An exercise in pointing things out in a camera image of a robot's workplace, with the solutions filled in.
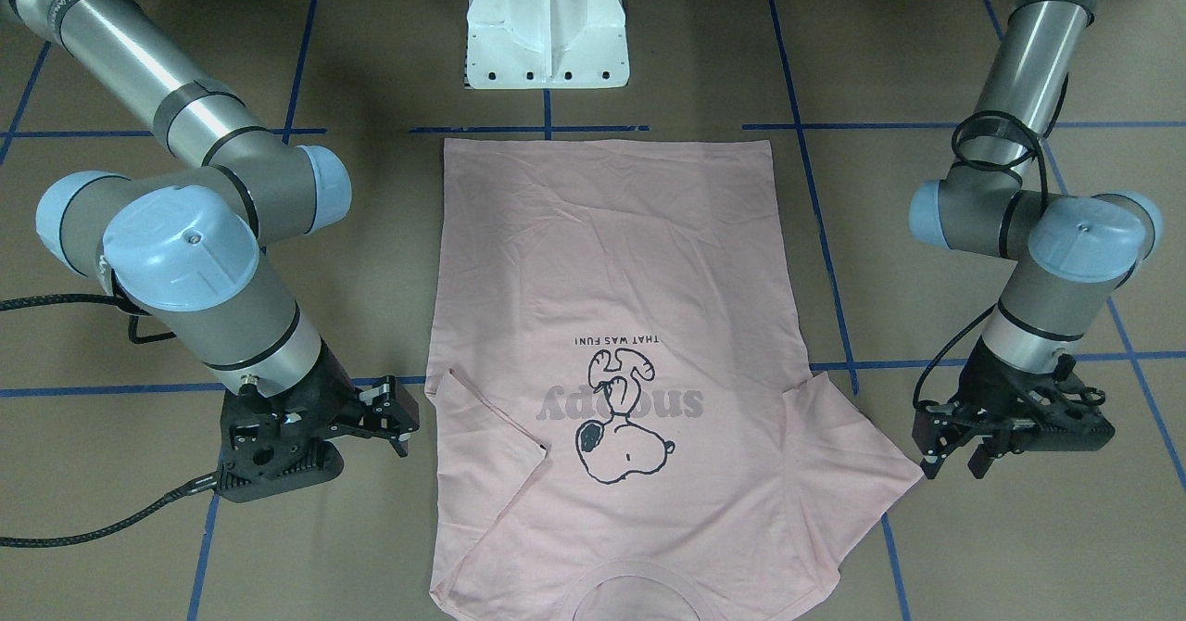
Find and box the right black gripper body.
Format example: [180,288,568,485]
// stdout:
[306,342,421,442]

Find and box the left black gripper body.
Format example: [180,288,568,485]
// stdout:
[912,339,1027,453]

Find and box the pink printed t-shirt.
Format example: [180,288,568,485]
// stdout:
[426,139,922,620]

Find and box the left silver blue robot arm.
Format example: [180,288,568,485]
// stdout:
[908,0,1163,478]

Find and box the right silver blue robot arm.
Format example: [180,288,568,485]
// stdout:
[4,0,417,456]

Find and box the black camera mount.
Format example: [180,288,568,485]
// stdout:
[213,390,345,502]
[1005,351,1116,455]

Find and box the black braided cable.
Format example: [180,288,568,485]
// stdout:
[913,109,1066,412]
[0,293,228,549]

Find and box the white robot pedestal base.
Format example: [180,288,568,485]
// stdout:
[463,0,631,90]

